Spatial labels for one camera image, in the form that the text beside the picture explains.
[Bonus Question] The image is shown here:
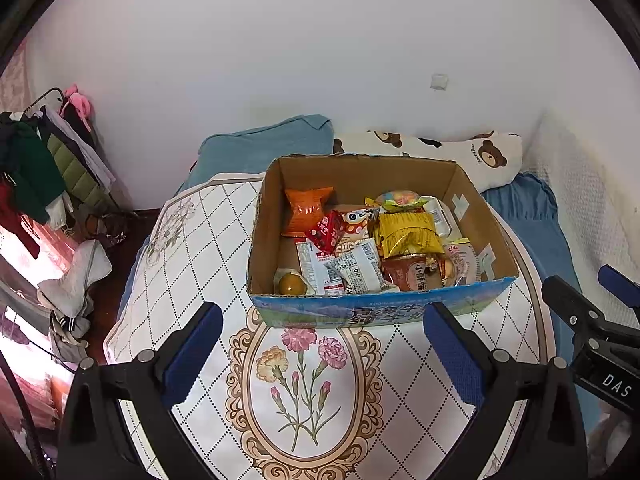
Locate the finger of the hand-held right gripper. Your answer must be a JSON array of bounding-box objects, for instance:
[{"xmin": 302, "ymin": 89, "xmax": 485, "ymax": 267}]
[
  {"xmin": 541, "ymin": 275, "xmax": 622, "ymax": 343},
  {"xmin": 597, "ymin": 264, "xmax": 640, "ymax": 311}
]

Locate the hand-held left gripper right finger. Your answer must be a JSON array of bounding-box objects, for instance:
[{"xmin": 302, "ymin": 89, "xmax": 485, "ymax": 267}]
[{"xmin": 422, "ymin": 301, "xmax": 588, "ymax": 480}]

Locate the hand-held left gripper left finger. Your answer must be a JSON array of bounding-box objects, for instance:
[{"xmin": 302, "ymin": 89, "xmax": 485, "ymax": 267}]
[{"xmin": 56, "ymin": 301, "xmax": 224, "ymax": 480}]

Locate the clear bun packet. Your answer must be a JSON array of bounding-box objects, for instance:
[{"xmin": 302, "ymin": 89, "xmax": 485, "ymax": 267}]
[{"xmin": 440, "ymin": 242, "xmax": 483, "ymax": 286}]

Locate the brown snack packet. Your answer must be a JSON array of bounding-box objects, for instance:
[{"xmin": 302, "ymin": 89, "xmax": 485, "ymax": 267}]
[{"xmin": 382, "ymin": 255, "xmax": 443, "ymax": 292}]

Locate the small clear pastry packet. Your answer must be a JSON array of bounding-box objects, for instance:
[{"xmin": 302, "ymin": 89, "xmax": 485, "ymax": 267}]
[{"xmin": 274, "ymin": 269, "xmax": 317, "ymax": 296}]

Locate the white and grey printed packet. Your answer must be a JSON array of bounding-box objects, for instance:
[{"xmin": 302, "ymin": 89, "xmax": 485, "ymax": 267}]
[{"xmin": 325, "ymin": 239, "xmax": 401, "ymax": 295}]

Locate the cardboard box with blue print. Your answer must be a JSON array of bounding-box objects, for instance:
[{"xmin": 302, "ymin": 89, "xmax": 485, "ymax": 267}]
[{"xmin": 246, "ymin": 154, "xmax": 521, "ymax": 328}]

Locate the yellow crinkled snack packet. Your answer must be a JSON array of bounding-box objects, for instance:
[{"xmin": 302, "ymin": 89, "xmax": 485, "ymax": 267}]
[{"xmin": 372, "ymin": 211, "xmax": 446, "ymax": 259}]

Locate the cream white bread packet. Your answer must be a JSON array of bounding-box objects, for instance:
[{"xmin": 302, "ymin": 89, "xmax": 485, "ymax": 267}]
[{"xmin": 425, "ymin": 197, "xmax": 453, "ymax": 238}]

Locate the long red and silver packet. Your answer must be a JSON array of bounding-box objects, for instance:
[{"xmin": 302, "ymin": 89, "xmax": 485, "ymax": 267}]
[{"xmin": 295, "ymin": 240, "xmax": 348, "ymax": 296}]

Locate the cartoon panda snack packet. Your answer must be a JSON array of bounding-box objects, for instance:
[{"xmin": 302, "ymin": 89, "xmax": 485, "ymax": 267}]
[{"xmin": 332, "ymin": 207, "xmax": 381, "ymax": 256}]

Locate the colourful candy bag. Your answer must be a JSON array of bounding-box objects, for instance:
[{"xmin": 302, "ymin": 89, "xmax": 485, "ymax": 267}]
[{"xmin": 375, "ymin": 190, "xmax": 431, "ymax": 212}]

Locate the red triangular snack packet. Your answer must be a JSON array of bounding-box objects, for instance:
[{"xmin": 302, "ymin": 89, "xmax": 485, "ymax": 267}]
[{"xmin": 305, "ymin": 211, "xmax": 343, "ymax": 255}]

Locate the orange snack packet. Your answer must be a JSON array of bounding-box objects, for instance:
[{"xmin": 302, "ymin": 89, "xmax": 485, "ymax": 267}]
[{"xmin": 282, "ymin": 186, "xmax": 335, "ymax": 237}]

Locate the person's right forearm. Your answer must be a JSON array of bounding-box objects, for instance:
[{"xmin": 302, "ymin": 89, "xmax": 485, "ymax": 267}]
[{"xmin": 587, "ymin": 407, "xmax": 640, "ymax": 471}]

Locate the white textured blanket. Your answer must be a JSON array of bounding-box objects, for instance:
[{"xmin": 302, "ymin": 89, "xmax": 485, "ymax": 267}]
[{"xmin": 520, "ymin": 115, "xmax": 640, "ymax": 321}]

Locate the blue bedsheet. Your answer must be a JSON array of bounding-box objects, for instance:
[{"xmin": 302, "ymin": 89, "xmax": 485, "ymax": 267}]
[{"xmin": 120, "ymin": 114, "xmax": 583, "ymax": 311}]

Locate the floral quilted mat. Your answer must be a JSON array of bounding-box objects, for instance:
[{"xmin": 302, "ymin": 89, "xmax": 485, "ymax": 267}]
[{"xmin": 102, "ymin": 172, "xmax": 558, "ymax": 480}]

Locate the dark striped cloth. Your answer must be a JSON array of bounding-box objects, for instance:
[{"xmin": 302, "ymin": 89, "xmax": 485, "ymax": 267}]
[{"xmin": 48, "ymin": 310, "xmax": 91, "ymax": 363}]

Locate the white cloth pile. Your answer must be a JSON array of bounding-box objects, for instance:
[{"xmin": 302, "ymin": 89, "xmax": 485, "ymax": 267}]
[{"xmin": 37, "ymin": 239, "xmax": 113, "ymax": 318}]

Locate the bear print pillow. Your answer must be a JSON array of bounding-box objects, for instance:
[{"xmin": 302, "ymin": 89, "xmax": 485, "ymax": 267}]
[{"xmin": 332, "ymin": 130, "xmax": 523, "ymax": 193}]

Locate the pink curtain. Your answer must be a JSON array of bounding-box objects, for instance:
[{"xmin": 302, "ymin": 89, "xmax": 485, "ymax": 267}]
[{"xmin": 0, "ymin": 225, "xmax": 76, "ymax": 431}]

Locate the olive green puffer jacket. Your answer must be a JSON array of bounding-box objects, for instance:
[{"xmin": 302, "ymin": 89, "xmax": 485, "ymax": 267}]
[{"xmin": 47, "ymin": 132, "xmax": 101, "ymax": 208}]

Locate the red garment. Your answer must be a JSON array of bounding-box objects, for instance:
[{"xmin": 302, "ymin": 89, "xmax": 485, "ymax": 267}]
[{"xmin": 0, "ymin": 182, "xmax": 41, "ymax": 258}]

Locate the pale grey hanging garment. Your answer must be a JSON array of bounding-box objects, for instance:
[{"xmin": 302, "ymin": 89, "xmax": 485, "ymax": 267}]
[{"xmin": 42, "ymin": 107, "xmax": 116, "ymax": 193}]

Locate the dark green garment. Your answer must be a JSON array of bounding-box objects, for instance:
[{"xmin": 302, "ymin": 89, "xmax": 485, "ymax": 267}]
[{"xmin": 10, "ymin": 122, "xmax": 68, "ymax": 226}]

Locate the pink plush toy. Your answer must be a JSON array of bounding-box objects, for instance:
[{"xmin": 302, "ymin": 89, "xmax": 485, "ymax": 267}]
[{"xmin": 62, "ymin": 84, "xmax": 95, "ymax": 131}]

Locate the black clothes rack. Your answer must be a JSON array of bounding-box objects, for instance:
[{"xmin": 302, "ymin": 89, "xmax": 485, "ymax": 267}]
[{"xmin": 22, "ymin": 87, "xmax": 136, "ymax": 217}]

